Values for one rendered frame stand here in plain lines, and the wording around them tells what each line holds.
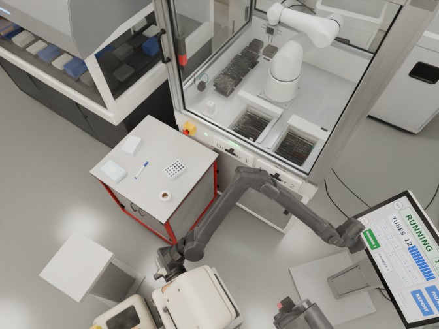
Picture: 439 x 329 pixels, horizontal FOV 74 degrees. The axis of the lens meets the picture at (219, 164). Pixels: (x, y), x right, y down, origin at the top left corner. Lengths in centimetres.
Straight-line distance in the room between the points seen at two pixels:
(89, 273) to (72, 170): 149
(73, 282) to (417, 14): 181
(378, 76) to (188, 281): 91
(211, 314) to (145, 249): 159
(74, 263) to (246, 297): 126
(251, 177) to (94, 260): 111
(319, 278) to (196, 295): 161
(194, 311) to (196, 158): 113
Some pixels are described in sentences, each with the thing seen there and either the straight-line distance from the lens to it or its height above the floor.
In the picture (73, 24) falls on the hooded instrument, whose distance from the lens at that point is 167.
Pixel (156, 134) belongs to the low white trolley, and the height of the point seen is 76.
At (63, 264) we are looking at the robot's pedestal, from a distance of 187.
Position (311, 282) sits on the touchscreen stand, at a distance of 248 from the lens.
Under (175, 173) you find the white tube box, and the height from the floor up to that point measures 80.
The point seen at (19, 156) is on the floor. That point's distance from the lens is 343.
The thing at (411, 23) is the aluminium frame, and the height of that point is 192.
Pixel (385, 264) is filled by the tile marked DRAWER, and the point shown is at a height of 100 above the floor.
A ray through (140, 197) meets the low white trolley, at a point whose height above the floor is 76.
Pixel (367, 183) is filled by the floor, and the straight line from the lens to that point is 302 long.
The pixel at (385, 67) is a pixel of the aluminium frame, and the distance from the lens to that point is 109.
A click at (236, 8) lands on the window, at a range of 122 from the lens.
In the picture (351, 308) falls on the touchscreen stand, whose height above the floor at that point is 4.
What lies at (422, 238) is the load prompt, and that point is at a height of 115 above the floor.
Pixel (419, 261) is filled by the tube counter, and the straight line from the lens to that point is 157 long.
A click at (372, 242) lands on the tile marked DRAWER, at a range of 162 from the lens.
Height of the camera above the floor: 239
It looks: 59 degrees down
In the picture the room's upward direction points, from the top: straight up
